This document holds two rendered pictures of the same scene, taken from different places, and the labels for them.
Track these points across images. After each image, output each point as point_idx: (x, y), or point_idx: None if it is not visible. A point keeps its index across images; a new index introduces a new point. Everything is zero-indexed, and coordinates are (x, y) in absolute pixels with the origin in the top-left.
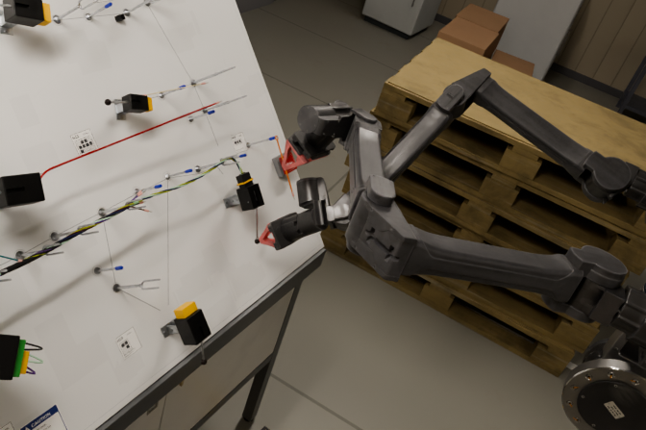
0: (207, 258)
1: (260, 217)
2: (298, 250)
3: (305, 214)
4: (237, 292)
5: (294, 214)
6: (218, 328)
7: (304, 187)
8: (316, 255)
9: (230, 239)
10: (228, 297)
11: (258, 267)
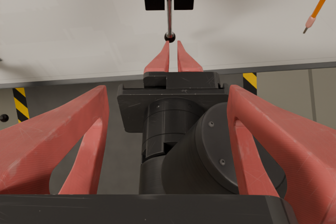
0: (66, 4)
1: None
2: (299, 49)
3: (150, 189)
4: (126, 58)
5: (219, 96)
6: (77, 77)
7: (186, 166)
8: (335, 63)
9: None
10: (104, 57)
11: (186, 45)
